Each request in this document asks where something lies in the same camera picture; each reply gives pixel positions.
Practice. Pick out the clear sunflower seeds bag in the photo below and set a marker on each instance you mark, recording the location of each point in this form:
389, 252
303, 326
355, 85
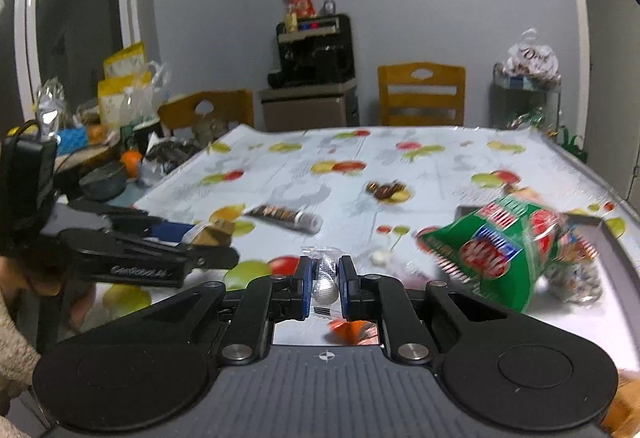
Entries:
573, 275

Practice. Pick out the dark green bowl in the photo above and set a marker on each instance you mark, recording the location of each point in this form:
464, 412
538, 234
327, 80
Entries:
104, 183

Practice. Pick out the wooden chair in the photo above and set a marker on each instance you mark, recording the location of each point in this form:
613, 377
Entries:
421, 94
230, 107

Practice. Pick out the clear packet white candy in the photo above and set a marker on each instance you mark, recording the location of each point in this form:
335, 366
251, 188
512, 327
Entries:
325, 293

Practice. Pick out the dark tube snack packet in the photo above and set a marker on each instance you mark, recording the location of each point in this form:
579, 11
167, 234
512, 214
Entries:
285, 217

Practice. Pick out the black plastic bag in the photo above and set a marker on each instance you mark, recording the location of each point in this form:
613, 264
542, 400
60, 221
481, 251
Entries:
169, 154

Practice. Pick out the dark candy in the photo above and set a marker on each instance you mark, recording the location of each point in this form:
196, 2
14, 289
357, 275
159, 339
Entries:
394, 192

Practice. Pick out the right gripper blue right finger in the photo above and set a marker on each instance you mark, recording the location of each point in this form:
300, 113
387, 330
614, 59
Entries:
348, 284

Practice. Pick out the wooden chair left side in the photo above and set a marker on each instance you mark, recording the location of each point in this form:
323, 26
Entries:
230, 107

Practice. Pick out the white plastic chocolate bag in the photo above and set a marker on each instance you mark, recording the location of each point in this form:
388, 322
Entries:
529, 59

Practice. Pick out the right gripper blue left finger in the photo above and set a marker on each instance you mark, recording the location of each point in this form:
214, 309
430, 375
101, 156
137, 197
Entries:
302, 284

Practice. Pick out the orange snack packet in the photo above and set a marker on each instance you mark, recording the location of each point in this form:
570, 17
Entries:
357, 333

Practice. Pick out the small brown pastry packet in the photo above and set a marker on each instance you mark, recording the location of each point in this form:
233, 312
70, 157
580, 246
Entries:
216, 233

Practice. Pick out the wooden chair far side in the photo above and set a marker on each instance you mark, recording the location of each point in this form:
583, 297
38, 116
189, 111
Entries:
421, 94

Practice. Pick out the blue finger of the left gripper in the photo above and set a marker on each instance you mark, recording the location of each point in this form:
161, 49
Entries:
168, 231

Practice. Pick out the metal storage cart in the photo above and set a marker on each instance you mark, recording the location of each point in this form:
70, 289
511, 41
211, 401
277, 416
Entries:
520, 102

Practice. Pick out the dark paper cup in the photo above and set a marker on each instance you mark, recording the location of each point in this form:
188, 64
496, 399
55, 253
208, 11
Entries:
143, 133

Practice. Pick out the fruit print tablecloth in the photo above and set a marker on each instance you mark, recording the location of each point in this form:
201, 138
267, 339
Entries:
326, 171

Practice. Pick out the orange fruit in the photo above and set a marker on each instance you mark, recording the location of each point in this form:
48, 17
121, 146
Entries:
131, 160

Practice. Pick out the green shopping bag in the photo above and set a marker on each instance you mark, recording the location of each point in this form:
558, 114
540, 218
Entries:
573, 144

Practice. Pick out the yellow paper bags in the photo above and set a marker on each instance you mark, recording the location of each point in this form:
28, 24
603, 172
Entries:
121, 71

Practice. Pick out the beige fleece sleeve forearm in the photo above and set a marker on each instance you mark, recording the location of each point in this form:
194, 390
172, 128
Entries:
18, 361

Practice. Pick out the glass jar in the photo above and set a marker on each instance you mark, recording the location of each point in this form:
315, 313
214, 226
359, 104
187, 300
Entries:
209, 130

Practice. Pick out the person left hand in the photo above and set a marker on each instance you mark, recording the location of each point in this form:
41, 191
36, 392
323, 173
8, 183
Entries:
16, 278

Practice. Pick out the black water dispenser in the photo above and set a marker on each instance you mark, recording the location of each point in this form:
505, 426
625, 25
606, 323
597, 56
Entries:
315, 86

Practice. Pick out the green shrimp chips bag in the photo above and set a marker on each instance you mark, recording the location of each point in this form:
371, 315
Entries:
502, 248

